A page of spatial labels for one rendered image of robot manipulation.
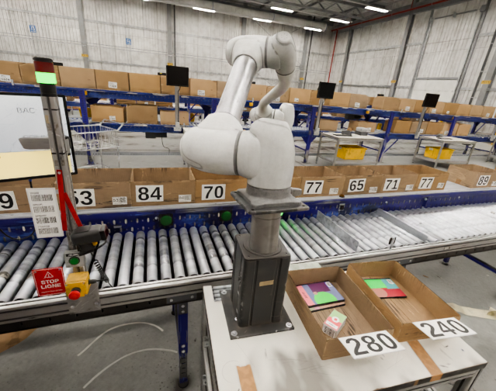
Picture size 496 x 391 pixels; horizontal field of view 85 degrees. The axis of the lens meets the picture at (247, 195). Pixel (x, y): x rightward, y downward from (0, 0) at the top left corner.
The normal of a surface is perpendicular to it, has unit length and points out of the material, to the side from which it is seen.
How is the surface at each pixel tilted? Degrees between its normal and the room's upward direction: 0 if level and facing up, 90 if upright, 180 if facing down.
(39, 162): 86
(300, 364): 0
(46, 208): 90
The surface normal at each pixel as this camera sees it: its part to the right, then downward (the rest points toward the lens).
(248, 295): 0.25, 0.37
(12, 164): 0.62, 0.27
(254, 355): 0.08, -0.93
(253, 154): -0.27, 0.24
